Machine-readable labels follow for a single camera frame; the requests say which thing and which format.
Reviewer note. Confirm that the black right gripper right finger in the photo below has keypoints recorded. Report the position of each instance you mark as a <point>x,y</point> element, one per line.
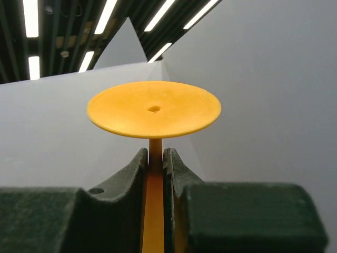
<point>204,216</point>

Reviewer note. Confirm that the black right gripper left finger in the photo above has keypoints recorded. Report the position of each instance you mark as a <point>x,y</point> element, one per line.
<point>105,218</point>

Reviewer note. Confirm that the yellow plastic wine glass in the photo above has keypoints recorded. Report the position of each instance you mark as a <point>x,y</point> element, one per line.
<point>153,110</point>

